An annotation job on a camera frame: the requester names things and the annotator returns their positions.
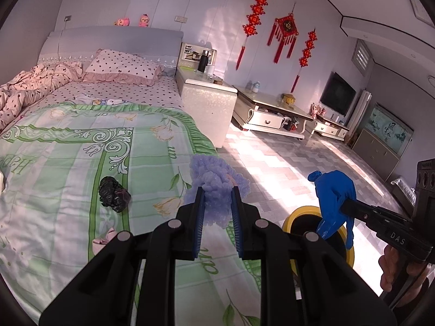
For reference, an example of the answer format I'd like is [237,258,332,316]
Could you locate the white nightstand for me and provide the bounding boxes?
[175,42,238,149]

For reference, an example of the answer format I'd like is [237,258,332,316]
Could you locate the fish tank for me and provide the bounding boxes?
[365,103,414,153]

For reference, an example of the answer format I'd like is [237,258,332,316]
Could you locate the pink dotted pillow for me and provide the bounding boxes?
[82,49,164,86]

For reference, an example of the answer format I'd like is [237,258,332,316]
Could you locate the white coffee table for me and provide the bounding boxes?
[231,86,315,140]

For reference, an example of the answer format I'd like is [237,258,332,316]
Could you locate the grey cabinet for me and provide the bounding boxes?
[352,128,403,182]

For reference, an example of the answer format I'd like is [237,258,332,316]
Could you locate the purple fluffy cloth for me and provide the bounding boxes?
[184,154,251,228]

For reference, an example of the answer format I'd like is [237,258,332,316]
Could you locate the blue rubber glove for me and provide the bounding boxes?
[307,170,357,249]

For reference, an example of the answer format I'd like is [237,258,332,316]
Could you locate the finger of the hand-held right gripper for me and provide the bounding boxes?
[345,212,378,242]
[341,200,413,226]

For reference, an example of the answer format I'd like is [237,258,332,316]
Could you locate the person's right forearm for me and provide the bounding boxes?
[391,275,435,316]

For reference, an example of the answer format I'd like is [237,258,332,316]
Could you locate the grey bed headboard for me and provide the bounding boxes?
[37,25,184,79]

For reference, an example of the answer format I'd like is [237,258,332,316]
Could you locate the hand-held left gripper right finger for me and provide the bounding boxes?
[230,185,398,326]

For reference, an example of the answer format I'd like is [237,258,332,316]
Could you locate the green floral blanket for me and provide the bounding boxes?
[0,104,269,326]

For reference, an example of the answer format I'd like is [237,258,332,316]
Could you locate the white television stand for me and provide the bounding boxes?
[306,112,350,141]

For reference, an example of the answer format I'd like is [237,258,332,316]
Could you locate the black plastic bag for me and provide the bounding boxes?
[98,176,132,214]

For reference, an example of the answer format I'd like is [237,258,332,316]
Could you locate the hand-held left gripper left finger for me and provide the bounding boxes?
[39,187,208,326]

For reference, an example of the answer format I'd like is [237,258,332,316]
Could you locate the person's right hand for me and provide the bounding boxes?
[378,245,432,299]

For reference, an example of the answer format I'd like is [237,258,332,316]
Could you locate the dotted bed sheet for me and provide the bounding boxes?
[22,75,186,116]

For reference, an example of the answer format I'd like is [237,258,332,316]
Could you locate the yellow trash bin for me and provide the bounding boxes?
[285,205,356,299]

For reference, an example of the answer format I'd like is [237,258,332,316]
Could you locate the black television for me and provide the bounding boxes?
[320,72,357,117]

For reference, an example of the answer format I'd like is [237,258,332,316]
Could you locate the silver wrapped bundle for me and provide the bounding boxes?
[391,177,417,208]

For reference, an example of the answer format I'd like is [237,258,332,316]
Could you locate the pink dotted quilt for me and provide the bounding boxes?
[0,62,84,133]

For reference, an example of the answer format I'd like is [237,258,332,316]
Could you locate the red knot string decoration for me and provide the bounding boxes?
[294,30,318,93]
[242,0,269,71]

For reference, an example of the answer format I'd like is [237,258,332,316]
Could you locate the large red knot decoration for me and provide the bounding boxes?
[267,3,300,64]

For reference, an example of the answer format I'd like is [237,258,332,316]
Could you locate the pink cloth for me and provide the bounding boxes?
[92,226,119,247]

